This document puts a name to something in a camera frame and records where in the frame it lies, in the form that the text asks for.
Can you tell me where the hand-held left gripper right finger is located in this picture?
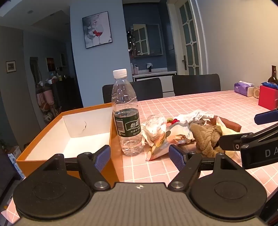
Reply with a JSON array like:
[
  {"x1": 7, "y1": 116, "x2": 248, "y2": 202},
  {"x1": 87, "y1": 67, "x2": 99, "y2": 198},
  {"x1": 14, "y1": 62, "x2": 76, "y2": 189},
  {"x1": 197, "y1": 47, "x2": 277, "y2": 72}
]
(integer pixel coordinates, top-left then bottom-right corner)
[{"x1": 168, "y1": 144, "x2": 242, "y2": 190}]

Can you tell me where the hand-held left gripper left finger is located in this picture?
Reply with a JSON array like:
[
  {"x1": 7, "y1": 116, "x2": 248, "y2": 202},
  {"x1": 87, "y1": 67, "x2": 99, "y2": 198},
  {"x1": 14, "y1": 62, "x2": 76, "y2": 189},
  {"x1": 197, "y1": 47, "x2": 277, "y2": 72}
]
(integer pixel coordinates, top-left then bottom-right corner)
[{"x1": 39, "y1": 144, "x2": 112, "y2": 190}]

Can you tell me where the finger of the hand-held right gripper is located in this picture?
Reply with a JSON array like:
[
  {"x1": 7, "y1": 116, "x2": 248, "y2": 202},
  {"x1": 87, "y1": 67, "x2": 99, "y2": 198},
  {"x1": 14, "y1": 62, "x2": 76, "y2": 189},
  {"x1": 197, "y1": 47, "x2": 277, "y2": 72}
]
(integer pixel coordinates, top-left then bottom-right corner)
[
  {"x1": 218, "y1": 124, "x2": 278, "y2": 151},
  {"x1": 254, "y1": 108, "x2": 278, "y2": 126}
]

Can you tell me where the orange cardboard box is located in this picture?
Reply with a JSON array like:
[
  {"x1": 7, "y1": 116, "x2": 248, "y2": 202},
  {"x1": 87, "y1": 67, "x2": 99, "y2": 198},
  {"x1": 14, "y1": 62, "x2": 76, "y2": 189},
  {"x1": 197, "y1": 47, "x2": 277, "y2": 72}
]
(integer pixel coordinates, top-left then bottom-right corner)
[{"x1": 16, "y1": 103, "x2": 125, "y2": 187}]

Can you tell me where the tan knitted cloth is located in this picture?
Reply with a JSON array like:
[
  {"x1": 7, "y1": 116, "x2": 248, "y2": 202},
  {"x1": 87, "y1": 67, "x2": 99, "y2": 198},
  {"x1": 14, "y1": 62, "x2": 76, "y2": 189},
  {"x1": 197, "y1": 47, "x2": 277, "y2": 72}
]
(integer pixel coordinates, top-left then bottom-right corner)
[{"x1": 190, "y1": 123, "x2": 226, "y2": 158}]

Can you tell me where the clear plastic bag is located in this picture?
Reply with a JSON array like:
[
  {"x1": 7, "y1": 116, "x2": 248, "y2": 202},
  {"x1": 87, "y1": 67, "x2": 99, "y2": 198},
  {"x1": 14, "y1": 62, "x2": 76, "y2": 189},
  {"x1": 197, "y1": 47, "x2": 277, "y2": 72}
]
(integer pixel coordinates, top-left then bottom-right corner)
[{"x1": 141, "y1": 115, "x2": 169, "y2": 146}]

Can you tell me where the white cloth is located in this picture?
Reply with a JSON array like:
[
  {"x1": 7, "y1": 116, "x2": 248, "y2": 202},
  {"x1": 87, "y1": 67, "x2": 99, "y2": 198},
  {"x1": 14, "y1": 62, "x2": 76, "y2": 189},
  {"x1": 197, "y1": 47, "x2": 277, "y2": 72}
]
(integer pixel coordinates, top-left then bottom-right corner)
[{"x1": 177, "y1": 109, "x2": 215, "y2": 126}]

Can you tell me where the brown and cream fabric piece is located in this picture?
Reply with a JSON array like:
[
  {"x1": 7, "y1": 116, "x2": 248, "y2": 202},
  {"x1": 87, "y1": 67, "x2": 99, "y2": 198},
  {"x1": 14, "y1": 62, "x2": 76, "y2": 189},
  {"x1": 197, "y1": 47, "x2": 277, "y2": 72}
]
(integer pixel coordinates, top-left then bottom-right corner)
[{"x1": 214, "y1": 116, "x2": 242, "y2": 157}]

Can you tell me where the printed snack packet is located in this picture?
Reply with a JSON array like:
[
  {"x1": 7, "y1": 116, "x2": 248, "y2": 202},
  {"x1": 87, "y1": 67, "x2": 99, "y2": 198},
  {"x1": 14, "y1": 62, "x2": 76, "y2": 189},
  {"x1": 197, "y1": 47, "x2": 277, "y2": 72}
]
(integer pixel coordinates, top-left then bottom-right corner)
[{"x1": 145, "y1": 117, "x2": 196, "y2": 162}]

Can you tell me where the red box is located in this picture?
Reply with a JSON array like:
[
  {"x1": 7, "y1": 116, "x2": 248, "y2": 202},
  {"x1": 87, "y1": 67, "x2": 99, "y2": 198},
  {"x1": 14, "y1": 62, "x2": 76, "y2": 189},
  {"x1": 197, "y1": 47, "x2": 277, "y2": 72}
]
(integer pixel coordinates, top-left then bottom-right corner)
[{"x1": 258, "y1": 85, "x2": 278, "y2": 111}]

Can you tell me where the blue packet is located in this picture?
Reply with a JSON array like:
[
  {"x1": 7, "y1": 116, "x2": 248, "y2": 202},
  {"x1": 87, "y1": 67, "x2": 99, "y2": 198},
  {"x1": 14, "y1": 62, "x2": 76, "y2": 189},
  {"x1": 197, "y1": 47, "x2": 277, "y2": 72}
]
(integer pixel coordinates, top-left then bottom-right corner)
[{"x1": 261, "y1": 81, "x2": 278, "y2": 90}]

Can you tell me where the purple tissue pack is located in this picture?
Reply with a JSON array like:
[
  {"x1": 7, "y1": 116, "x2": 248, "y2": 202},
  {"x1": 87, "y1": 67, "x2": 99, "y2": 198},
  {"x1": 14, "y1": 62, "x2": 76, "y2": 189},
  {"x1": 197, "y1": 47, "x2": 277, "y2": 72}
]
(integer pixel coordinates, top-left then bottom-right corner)
[{"x1": 234, "y1": 81, "x2": 255, "y2": 97}]

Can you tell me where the pink checked tablecloth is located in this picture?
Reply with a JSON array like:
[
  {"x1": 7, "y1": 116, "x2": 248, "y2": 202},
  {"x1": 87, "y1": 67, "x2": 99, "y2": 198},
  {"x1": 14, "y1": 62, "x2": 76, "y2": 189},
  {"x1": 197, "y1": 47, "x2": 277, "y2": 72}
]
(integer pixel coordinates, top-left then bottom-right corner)
[{"x1": 0, "y1": 89, "x2": 278, "y2": 226}]

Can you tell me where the dark wine bottle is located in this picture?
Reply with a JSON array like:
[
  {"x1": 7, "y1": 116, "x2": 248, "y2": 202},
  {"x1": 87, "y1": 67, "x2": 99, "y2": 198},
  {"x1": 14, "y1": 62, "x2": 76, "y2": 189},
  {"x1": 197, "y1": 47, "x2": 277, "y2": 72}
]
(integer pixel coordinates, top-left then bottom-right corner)
[{"x1": 268, "y1": 65, "x2": 278, "y2": 85}]

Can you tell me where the clear plastic water bottle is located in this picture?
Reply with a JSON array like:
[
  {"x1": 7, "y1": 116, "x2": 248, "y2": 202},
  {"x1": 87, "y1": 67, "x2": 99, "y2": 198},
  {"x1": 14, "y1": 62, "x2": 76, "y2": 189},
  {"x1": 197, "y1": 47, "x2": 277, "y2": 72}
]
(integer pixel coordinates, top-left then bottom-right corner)
[{"x1": 111, "y1": 68, "x2": 144, "y2": 156}]

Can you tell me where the black dining chair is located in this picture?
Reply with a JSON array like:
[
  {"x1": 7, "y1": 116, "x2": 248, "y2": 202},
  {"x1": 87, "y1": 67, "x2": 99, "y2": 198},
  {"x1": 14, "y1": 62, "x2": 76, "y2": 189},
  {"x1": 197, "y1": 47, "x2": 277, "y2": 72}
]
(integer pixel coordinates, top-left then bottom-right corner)
[
  {"x1": 172, "y1": 74, "x2": 221, "y2": 96},
  {"x1": 102, "y1": 78, "x2": 163, "y2": 104}
]

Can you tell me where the white counter cabinet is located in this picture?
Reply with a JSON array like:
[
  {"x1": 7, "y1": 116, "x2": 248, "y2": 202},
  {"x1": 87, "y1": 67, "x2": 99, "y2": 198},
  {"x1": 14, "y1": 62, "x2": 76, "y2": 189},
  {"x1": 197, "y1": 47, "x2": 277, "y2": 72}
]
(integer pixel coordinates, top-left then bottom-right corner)
[{"x1": 132, "y1": 70, "x2": 177, "y2": 98}]

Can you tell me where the dark cluttered sideboard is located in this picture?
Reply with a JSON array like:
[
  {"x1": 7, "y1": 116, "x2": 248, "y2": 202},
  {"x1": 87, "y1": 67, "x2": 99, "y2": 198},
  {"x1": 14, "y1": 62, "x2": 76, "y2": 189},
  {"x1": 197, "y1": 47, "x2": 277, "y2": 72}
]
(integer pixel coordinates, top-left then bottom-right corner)
[{"x1": 35, "y1": 73, "x2": 77, "y2": 122}]

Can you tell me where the dark framed picture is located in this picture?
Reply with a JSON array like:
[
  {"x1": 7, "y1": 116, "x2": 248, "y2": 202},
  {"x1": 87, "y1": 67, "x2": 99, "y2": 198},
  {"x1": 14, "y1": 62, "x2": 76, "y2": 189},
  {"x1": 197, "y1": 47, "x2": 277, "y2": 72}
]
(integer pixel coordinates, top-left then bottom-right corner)
[{"x1": 46, "y1": 58, "x2": 55, "y2": 72}]

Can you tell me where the white glazed door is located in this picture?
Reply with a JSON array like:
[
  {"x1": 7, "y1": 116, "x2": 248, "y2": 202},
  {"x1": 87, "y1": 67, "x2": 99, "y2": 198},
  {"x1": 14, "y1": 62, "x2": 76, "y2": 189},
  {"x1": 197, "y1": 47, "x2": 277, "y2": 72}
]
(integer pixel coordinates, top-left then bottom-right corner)
[{"x1": 167, "y1": 0, "x2": 209, "y2": 75}]

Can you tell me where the framed wine glass picture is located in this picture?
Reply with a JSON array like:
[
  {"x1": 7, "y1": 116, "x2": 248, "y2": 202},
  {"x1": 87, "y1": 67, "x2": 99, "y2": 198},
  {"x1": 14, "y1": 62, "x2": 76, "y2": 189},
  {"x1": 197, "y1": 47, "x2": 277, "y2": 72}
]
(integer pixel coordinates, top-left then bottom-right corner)
[{"x1": 82, "y1": 11, "x2": 113, "y2": 49}]

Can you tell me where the small framed picture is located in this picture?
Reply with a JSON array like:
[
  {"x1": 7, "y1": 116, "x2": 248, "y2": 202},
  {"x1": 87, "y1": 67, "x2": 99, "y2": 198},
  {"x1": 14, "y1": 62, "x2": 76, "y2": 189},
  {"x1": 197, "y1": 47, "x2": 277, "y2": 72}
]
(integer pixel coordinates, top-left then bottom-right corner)
[{"x1": 6, "y1": 60, "x2": 16, "y2": 73}]

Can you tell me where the mirrored wall cabinet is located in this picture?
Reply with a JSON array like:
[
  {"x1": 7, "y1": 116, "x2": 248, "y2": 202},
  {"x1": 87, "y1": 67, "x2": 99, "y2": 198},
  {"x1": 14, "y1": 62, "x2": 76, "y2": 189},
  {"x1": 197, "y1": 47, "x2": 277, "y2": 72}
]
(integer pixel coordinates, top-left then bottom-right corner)
[{"x1": 131, "y1": 23, "x2": 164, "y2": 58}]

